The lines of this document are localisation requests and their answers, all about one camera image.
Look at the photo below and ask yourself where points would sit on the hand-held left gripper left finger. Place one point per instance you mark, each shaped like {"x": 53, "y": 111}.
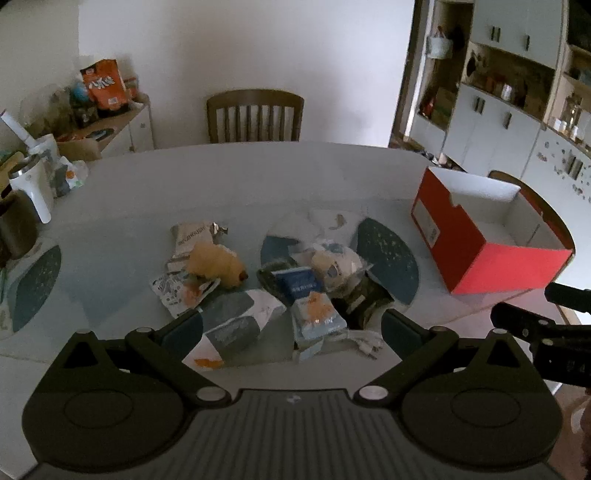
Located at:
{"x": 184, "y": 332}

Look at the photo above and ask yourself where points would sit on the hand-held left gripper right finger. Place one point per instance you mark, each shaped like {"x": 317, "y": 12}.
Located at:
{"x": 397, "y": 334}

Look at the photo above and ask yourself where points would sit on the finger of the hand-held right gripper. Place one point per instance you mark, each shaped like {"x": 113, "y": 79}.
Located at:
{"x": 521, "y": 321}
{"x": 568, "y": 295}

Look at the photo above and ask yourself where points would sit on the dark crinkled snack packet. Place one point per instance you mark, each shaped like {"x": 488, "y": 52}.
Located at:
{"x": 364, "y": 300}

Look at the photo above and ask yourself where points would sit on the yellow plush toy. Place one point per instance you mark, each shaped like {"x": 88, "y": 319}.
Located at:
{"x": 221, "y": 267}

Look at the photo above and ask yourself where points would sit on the white blue packet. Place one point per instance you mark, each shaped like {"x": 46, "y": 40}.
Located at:
{"x": 318, "y": 318}

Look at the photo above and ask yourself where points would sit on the clear bun packet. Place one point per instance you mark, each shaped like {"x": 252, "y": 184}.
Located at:
{"x": 337, "y": 265}

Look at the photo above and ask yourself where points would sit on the silver white snack packet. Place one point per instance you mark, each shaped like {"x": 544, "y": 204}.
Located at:
{"x": 189, "y": 235}

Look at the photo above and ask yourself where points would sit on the white cardboard box red edges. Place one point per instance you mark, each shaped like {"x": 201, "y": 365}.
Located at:
{"x": 461, "y": 240}

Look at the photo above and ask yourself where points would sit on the white desktop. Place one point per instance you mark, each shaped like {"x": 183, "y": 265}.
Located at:
{"x": 231, "y": 184}

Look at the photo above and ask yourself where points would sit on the white packet orange print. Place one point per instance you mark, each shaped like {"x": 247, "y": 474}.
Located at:
{"x": 171, "y": 290}

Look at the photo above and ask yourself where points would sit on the large white grey packet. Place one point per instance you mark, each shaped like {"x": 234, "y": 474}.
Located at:
{"x": 240, "y": 323}

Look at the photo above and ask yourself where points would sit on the teal oval placemat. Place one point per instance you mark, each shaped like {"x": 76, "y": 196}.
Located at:
{"x": 274, "y": 247}
{"x": 37, "y": 286}
{"x": 392, "y": 258}

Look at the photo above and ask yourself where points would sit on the dark green packet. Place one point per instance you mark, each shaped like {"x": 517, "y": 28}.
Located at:
{"x": 268, "y": 277}

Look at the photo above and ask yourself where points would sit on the white packet fish print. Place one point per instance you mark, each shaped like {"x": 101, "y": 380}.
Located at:
{"x": 323, "y": 221}

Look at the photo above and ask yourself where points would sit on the white plastic bag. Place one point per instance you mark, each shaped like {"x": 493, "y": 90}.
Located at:
{"x": 71, "y": 177}

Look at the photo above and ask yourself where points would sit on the dark metal pot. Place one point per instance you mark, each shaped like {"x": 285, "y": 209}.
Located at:
{"x": 16, "y": 226}

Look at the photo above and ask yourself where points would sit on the low white cabinet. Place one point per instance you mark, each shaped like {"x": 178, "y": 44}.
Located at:
{"x": 138, "y": 129}

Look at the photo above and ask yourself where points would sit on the brown paper bag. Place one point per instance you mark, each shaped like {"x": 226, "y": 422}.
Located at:
{"x": 78, "y": 147}

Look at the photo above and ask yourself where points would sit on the white jug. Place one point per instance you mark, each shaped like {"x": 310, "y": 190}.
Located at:
{"x": 46, "y": 152}

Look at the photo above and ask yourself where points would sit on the wooden slat-back chair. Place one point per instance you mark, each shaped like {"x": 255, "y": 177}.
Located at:
{"x": 254, "y": 99}

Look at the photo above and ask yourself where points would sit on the orange snack bag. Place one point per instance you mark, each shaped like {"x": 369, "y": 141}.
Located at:
{"x": 104, "y": 85}

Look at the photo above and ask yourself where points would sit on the hanging white bag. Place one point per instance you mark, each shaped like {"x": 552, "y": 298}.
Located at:
{"x": 438, "y": 46}

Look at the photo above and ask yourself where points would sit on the white wall cupboard unit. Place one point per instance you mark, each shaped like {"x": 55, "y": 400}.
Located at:
{"x": 489, "y": 138}

